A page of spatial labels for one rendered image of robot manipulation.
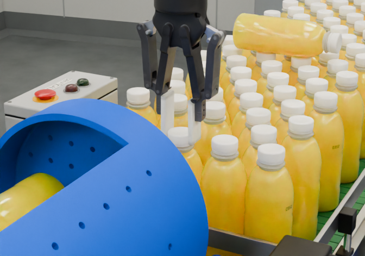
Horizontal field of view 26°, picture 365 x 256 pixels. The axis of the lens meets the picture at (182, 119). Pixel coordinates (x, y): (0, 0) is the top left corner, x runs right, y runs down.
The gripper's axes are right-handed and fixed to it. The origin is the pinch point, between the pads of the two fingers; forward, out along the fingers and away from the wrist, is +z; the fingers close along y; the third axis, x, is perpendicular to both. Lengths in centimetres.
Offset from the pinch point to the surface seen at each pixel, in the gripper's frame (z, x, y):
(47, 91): 1.4, 3.9, -27.1
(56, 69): 113, 295, -241
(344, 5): 2, 90, -1
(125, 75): 113, 305, -197
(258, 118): 2.6, 11.2, 8.0
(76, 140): -5.2, -24.0, -1.8
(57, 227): -7.3, -45.7, 11.0
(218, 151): 3.2, -1.8, 7.0
